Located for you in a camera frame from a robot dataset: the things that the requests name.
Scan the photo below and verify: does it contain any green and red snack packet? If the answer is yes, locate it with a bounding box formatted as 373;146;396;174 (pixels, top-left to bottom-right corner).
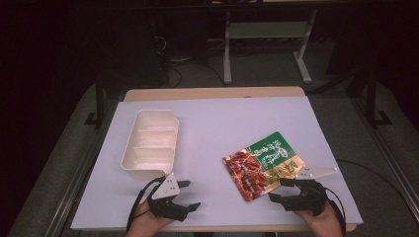
221;131;306;202

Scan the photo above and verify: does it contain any white table mat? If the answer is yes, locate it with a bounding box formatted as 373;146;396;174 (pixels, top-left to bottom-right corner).
70;96;364;231

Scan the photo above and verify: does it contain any wooden table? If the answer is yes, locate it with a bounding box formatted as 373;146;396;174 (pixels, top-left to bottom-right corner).
70;86;359;233

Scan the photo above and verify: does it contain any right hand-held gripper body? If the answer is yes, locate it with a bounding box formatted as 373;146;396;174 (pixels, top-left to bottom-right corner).
282;165;339;217

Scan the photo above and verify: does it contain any black metal stand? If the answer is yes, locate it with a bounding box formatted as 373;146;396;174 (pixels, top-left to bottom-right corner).
83;77;107;130
363;65;393;128

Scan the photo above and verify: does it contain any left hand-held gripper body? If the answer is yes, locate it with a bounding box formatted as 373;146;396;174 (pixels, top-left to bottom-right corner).
146;172;190;222

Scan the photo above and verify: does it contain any person's right hand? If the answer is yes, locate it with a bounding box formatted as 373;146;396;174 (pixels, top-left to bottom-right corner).
293;201;346;237

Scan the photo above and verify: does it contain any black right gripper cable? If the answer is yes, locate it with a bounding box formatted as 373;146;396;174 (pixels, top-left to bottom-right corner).
323;187;348;237

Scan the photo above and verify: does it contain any aluminium rail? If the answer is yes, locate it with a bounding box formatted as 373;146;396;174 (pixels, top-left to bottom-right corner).
349;97;419;213
42;98;121;237

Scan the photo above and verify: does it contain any person's left hand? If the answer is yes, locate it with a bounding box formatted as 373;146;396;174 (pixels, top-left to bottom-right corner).
126;200;174;237

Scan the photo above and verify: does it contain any black cable bundle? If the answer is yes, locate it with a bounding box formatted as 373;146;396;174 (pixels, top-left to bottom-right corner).
152;33;228;89

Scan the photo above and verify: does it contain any white metal desk frame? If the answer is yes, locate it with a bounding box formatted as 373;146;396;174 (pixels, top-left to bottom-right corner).
222;9;319;86

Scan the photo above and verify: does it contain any white divided plastic tray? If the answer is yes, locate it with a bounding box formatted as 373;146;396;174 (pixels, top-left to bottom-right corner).
120;109;181;182

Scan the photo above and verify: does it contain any black floor cable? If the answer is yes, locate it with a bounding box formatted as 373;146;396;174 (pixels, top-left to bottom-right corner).
335;159;408;202

